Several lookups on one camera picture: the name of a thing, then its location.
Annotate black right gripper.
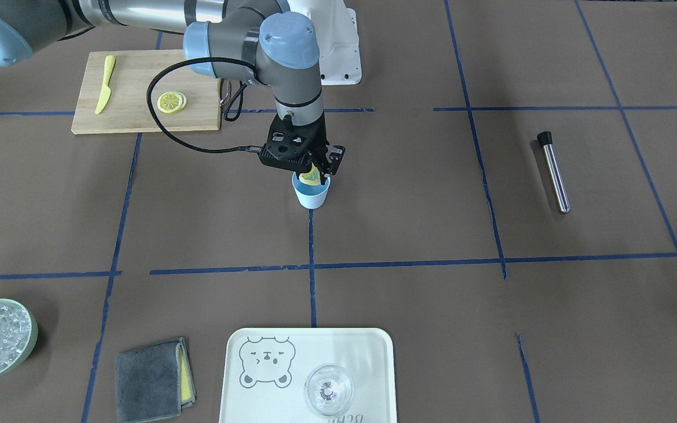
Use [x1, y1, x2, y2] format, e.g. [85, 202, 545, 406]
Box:
[283, 115, 346, 179]

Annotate yellow lemon slice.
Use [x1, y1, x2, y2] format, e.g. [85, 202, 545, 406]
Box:
[298, 163, 323, 186]

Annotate steel muddler black tip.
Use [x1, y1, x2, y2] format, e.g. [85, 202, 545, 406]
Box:
[537, 131, 571, 214]

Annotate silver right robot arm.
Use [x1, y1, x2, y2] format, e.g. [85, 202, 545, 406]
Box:
[0, 1, 346, 184]

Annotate light blue cup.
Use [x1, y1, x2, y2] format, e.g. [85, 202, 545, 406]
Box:
[291, 173, 331, 210]

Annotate remaining lemon slices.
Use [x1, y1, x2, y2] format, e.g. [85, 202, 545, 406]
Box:
[156, 91, 187, 113]

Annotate bamboo cutting board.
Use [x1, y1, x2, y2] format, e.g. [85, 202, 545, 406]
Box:
[72, 49, 225, 135]

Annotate cream bear tray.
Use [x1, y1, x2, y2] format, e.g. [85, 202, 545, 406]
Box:
[219, 328, 398, 422]

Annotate clear wine glass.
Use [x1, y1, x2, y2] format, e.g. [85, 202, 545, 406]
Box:
[304, 364, 354, 418]

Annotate yellow plastic knife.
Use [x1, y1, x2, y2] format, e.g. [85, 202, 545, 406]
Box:
[94, 55, 116, 115]

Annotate grey folded cloth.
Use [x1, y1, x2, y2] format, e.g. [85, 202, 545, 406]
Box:
[115, 337, 196, 422]

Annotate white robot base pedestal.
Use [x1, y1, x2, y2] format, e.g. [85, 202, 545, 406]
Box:
[288, 1, 363, 86]

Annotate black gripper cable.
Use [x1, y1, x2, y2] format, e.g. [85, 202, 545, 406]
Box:
[146, 57, 263, 155]

